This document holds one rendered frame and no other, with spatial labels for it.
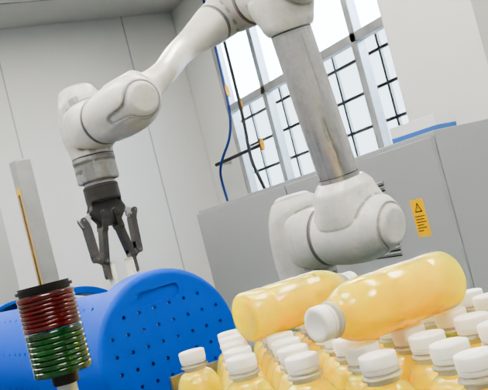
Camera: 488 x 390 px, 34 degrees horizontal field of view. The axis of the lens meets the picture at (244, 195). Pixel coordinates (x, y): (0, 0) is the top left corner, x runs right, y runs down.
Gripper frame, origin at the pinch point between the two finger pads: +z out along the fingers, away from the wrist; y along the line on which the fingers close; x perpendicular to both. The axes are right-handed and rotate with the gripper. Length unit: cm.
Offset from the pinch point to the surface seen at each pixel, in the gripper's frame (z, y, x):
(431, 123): -25, -169, -56
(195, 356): 13, 16, 51
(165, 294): 4.6, 4.6, 25.0
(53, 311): 0, 43, 72
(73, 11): -216, -226, -448
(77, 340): 4, 41, 72
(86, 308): 3.5, 15.5, 14.4
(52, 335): 3, 43, 72
